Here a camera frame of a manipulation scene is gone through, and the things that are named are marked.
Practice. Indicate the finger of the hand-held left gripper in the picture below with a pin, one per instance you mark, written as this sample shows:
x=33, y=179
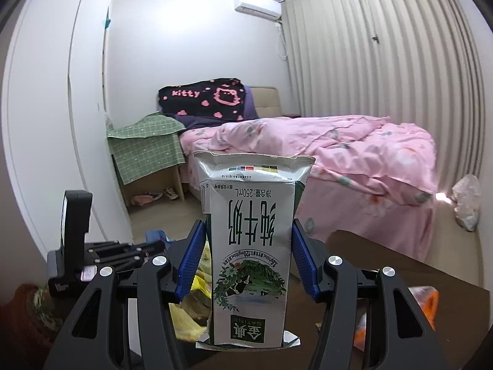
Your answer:
x=123, y=262
x=154, y=239

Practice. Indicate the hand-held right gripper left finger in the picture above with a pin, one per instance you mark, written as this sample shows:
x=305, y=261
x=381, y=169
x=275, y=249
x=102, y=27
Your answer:
x=192, y=256

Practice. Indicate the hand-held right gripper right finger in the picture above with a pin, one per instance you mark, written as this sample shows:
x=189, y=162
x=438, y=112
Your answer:
x=304, y=258

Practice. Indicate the white green milk carton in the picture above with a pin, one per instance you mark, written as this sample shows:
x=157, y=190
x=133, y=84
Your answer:
x=250, y=239

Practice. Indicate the yellow plastic bag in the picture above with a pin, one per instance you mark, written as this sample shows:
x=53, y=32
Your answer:
x=185, y=316

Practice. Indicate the pink slipper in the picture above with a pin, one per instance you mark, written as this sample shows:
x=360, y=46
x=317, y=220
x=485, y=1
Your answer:
x=144, y=199

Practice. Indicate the white sneakers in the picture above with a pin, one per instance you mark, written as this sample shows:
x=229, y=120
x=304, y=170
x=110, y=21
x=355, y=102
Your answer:
x=172, y=193

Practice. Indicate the wooden nightstand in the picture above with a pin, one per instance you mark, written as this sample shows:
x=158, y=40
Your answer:
x=154, y=183

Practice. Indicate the bed with pink floral sheet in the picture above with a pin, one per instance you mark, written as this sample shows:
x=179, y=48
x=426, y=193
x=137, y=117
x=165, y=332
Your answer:
x=346, y=216

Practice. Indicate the green checked cloth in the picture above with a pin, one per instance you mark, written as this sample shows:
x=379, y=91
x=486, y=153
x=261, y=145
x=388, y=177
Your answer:
x=146, y=146

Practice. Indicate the dark red patterned cloth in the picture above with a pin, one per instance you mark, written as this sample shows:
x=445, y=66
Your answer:
x=23, y=316

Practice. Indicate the pink floral duvet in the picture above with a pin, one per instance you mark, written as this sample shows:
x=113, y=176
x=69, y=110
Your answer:
x=327, y=146

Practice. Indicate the orange snack packet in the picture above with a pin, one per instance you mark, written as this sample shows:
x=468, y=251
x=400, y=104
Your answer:
x=423, y=302

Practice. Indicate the black pink printed blanket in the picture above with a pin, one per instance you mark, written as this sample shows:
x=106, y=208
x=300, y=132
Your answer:
x=200, y=98

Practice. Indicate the beige headboard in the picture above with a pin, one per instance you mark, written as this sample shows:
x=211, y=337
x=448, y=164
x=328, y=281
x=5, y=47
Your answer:
x=267, y=102

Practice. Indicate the white plastic bag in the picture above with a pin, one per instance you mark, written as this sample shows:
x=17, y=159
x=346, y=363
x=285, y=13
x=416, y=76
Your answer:
x=468, y=200

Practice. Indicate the white pleated curtain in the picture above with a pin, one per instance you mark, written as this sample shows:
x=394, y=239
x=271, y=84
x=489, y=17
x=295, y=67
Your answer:
x=385, y=84

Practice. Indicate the white air conditioner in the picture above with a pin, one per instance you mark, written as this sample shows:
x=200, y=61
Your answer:
x=256, y=5

